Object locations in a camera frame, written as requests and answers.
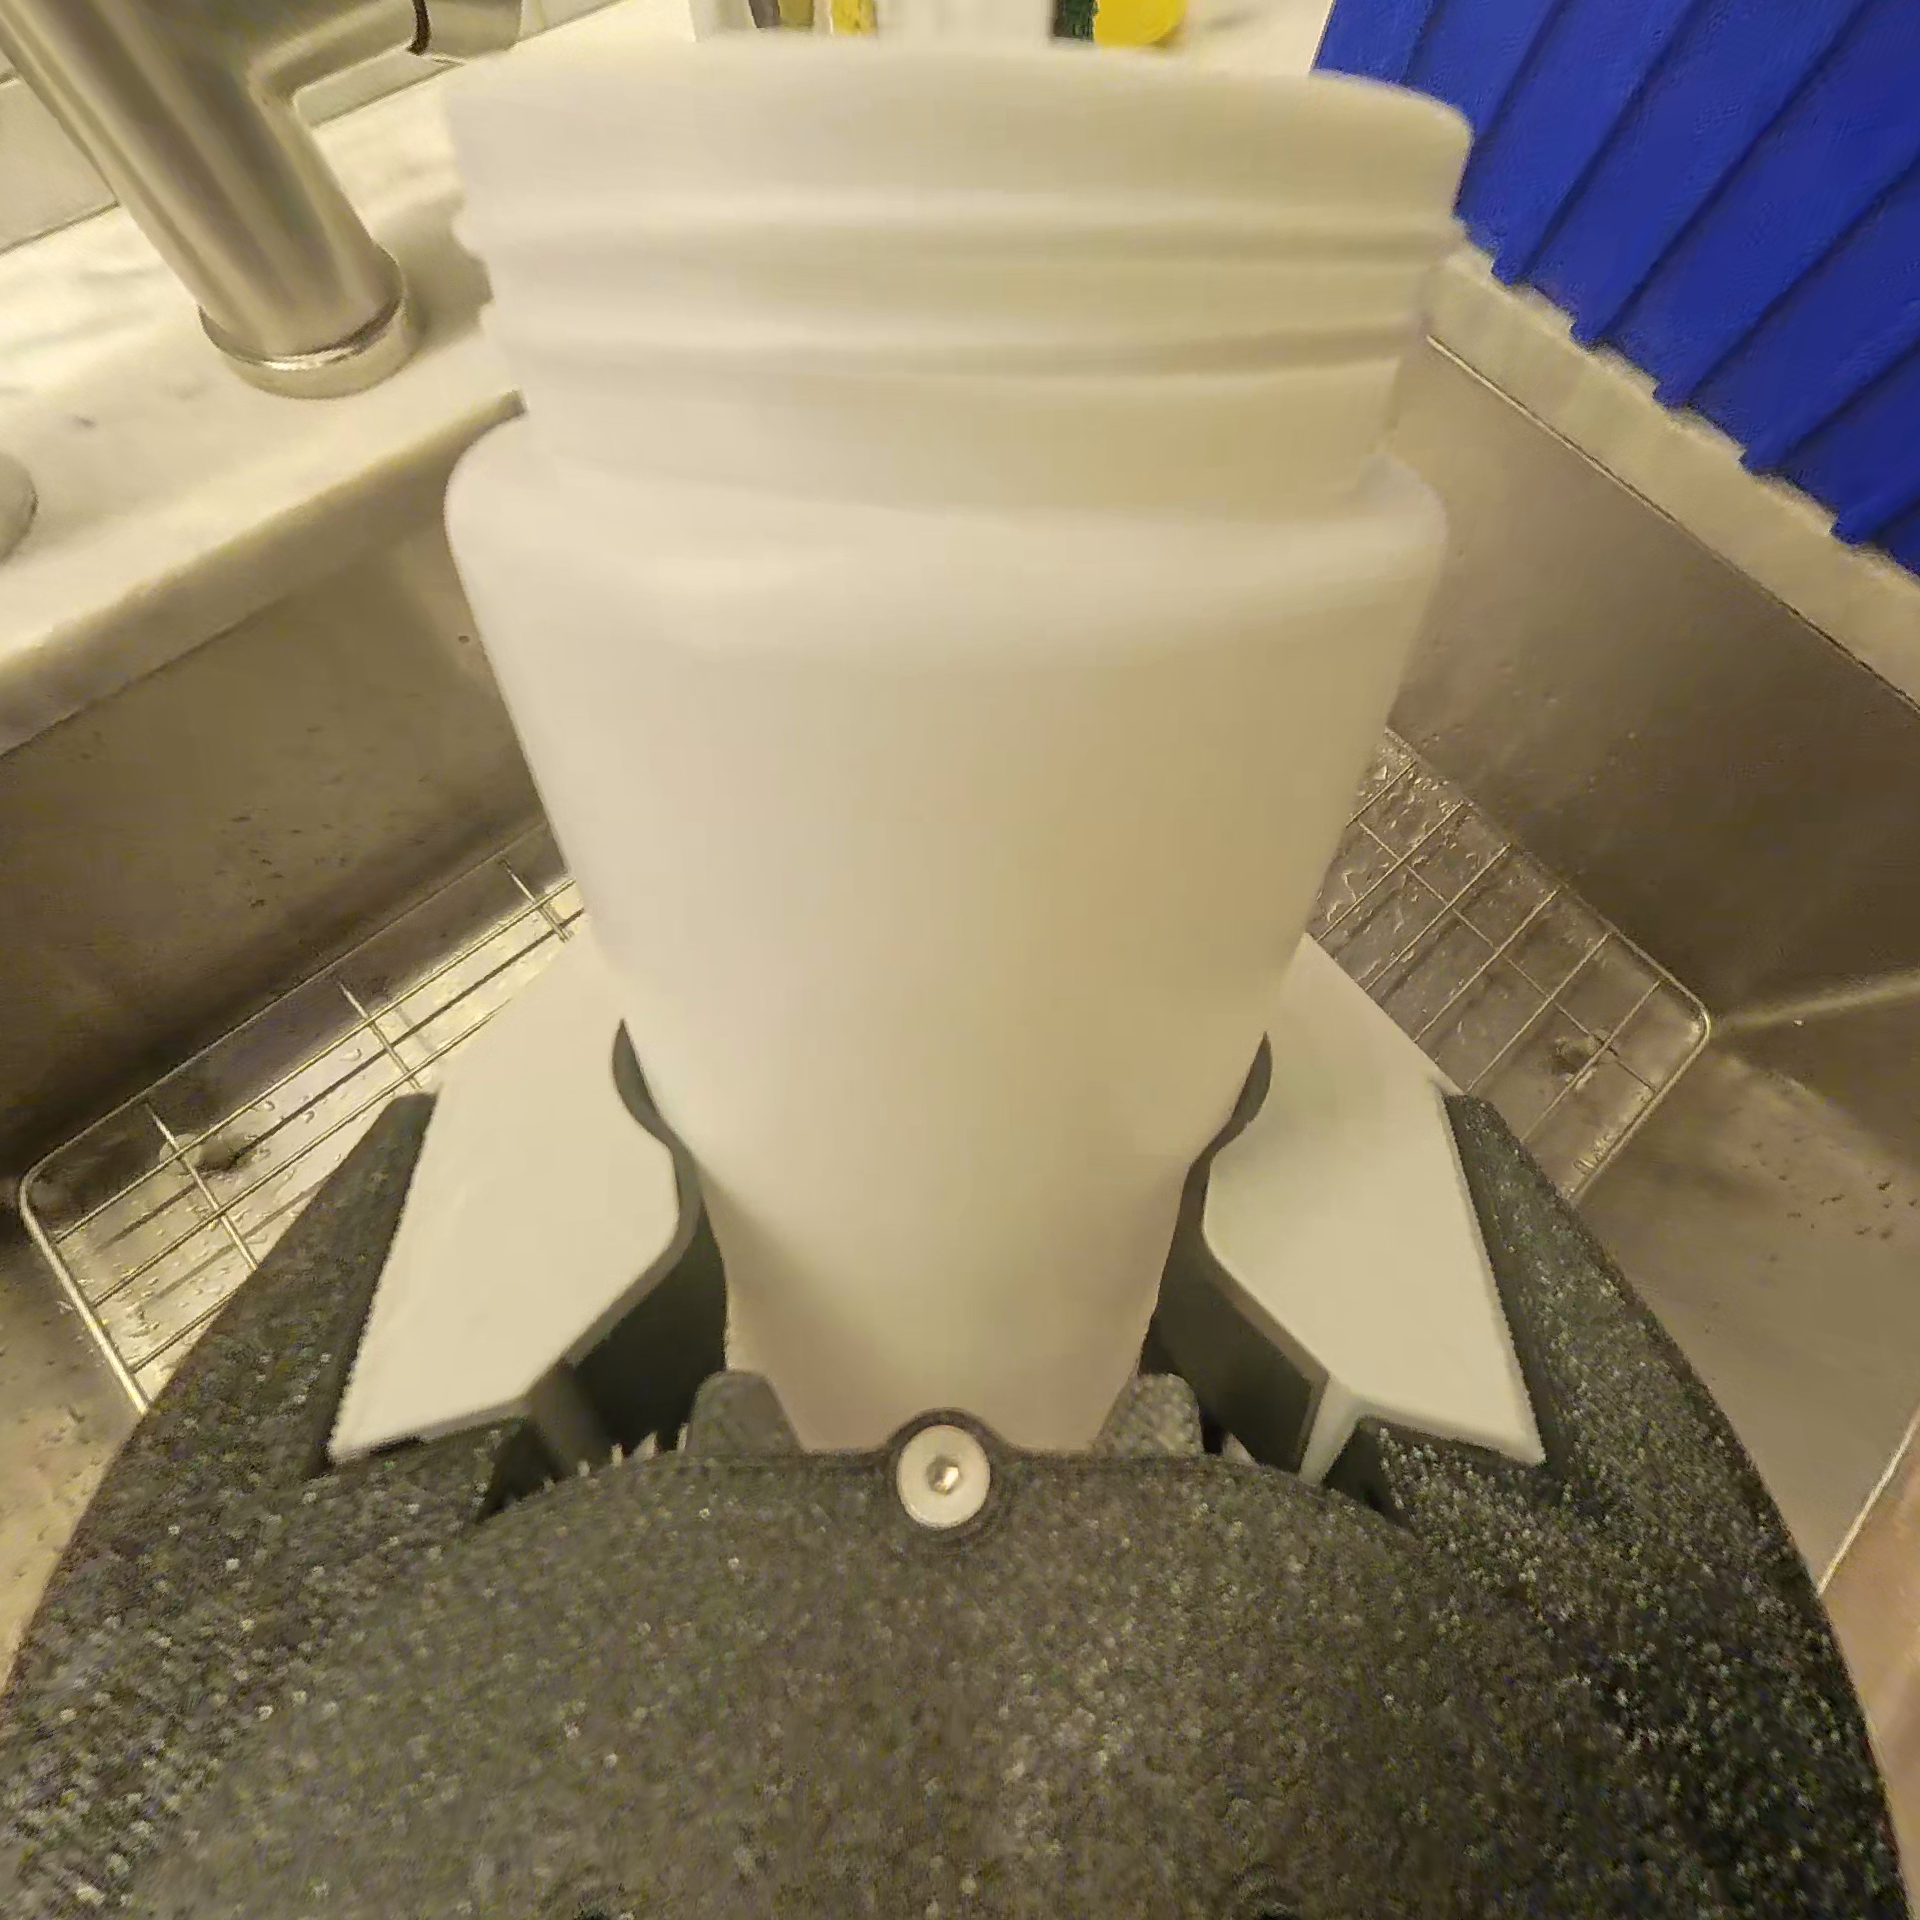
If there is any brushed steel faucet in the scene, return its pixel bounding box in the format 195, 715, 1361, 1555
0, 0, 528, 399

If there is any white plastic sports bottle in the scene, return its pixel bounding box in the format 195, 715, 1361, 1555
449, 46, 1475, 1453

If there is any metal wire sink grid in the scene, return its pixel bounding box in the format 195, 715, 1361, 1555
18, 726, 1713, 1419

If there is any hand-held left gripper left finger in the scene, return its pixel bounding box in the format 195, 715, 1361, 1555
328, 937, 736, 1465

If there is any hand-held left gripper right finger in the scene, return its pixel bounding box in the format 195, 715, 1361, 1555
1161, 933, 1547, 1491

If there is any stainless steel sink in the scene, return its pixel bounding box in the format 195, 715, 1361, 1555
0, 255, 1920, 1622

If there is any blue dish mat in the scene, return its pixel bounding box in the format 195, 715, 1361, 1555
1312, 0, 1920, 579

